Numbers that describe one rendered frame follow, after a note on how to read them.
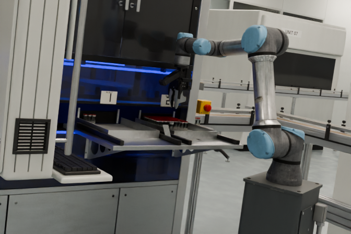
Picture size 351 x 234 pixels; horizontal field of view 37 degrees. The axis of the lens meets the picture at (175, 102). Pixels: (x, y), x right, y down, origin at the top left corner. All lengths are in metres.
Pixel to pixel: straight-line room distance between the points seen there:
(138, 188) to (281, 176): 0.80
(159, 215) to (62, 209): 0.56
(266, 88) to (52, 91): 0.85
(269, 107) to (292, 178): 0.32
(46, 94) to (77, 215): 0.95
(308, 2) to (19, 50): 8.98
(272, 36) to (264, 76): 0.17
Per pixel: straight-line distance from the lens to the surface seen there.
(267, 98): 2.11
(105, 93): 2.46
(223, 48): 2.47
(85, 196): 2.54
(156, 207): 2.78
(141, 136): 2.29
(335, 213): 3.11
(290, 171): 2.21
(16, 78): 1.70
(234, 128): 3.13
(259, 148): 2.09
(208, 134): 2.51
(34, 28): 1.71
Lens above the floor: 1.28
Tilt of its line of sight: 6 degrees down
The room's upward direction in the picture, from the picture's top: 7 degrees clockwise
